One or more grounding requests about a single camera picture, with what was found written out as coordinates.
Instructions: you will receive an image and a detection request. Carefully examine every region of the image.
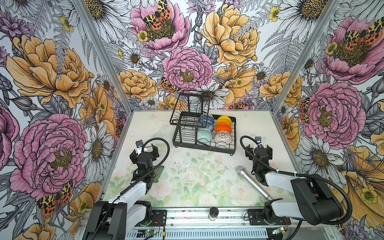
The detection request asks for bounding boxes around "brown petal pattern bowl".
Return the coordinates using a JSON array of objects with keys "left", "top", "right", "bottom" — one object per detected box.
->
[{"left": 214, "top": 131, "right": 232, "bottom": 146}]

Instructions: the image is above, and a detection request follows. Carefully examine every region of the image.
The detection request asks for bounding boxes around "orange bowl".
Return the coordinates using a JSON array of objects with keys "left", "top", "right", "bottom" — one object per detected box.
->
[{"left": 215, "top": 123, "right": 232, "bottom": 134}]

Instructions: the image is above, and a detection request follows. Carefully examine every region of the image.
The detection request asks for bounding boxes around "yellow bowl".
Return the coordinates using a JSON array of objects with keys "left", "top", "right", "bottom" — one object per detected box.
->
[{"left": 216, "top": 116, "right": 233, "bottom": 127}]

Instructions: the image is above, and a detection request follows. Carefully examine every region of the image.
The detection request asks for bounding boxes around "mint green bowl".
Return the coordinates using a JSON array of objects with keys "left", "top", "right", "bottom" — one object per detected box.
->
[{"left": 197, "top": 129, "right": 213, "bottom": 144}]

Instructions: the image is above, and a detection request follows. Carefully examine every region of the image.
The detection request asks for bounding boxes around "blue triangle pattern bowl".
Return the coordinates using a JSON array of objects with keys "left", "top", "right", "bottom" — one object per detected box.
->
[{"left": 198, "top": 114, "right": 215, "bottom": 125}]

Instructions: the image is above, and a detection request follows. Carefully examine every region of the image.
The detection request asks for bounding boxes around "blue floral bowl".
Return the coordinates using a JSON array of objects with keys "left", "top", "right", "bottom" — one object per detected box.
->
[{"left": 198, "top": 121, "right": 214, "bottom": 133}]

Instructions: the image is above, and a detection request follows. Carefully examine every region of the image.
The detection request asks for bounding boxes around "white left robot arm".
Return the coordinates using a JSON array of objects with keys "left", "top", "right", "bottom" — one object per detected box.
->
[{"left": 82, "top": 140, "right": 160, "bottom": 240}]

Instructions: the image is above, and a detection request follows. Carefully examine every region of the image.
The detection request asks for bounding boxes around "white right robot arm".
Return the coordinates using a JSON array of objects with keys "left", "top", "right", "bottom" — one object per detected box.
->
[{"left": 237, "top": 136, "right": 353, "bottom": 226}]

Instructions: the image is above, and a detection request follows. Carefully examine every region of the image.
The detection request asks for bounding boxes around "green snack packet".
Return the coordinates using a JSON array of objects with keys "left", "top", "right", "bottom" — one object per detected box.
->
[{"left": 154, "top": 166, "right": 165, "bottom": 183}]

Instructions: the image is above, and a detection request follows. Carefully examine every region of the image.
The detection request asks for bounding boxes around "silver microphone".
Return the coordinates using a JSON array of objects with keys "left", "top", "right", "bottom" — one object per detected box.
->
[{"left": 236, "top": 166, "right": 272, "bottom": 201}]

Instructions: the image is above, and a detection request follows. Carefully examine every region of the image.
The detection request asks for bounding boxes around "small black knob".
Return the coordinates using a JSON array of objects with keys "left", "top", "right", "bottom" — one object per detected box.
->
[{"left": 209, "top": 207, "right": 219, "bottom": 221}]

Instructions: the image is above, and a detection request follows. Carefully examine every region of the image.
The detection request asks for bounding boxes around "black corrugated left cable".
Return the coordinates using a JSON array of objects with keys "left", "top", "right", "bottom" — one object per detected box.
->
[{"left": 89, "top": 137, "right": 171, "bottom": 240}]

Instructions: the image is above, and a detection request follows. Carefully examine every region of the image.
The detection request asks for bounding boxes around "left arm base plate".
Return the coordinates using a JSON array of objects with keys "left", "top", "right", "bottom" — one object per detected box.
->
[{"left": 142, "top": 210, "right": 168, "bottom": 227}]

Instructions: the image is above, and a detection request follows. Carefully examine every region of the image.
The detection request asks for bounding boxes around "black wire dish rack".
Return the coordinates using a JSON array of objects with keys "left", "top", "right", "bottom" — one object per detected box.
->
[{"left": 170, "top": 91, "right": 237, "bottom": 156}]

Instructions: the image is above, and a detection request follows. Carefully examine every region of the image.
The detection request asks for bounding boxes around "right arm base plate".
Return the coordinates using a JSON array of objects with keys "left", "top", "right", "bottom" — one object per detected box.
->
[{"left": 244, "top": 209, "right": 291, "bottom": 226}]

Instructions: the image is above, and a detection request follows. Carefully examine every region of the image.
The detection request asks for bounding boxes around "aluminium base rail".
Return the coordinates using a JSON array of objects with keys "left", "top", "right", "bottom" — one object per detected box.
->
[{"left": 80, "top": 206, "right": 334, "bottom": 230}]

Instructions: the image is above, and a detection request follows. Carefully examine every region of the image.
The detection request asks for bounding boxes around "white vented cable duct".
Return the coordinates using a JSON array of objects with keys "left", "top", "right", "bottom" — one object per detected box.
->
[{"left": 126, "top": 228, "right": 269, "bottom": 240}]

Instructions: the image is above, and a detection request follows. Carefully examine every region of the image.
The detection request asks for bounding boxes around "aluminium corner post left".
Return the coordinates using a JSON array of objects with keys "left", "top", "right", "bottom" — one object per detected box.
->
[{"left": 70, "top": 0, "right": 134, "bottom": 115}]

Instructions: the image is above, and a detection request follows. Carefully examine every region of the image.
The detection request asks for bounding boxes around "aluminium corner post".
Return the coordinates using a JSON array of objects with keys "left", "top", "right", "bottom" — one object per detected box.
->
[
  {"left": 271, "top": 0, "right": 343, "bottom": 113},
  {"left": 70, "top": 0, "right": 134, "bottom": 115}
]

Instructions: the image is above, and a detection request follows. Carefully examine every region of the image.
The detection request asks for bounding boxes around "aluminium corner post right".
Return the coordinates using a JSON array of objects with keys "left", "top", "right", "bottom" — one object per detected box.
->
[{"left": 271, "top": 0, "right": 343, "bottom": 113}]

